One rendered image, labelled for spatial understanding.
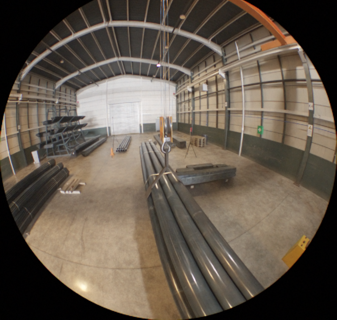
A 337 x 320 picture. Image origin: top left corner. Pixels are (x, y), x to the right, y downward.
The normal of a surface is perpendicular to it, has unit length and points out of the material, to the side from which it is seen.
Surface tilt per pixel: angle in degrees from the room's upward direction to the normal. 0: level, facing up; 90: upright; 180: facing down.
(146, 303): 0
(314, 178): 90
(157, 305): 0
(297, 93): 90
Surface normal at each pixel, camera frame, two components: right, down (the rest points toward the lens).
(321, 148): -0.97, 0.09
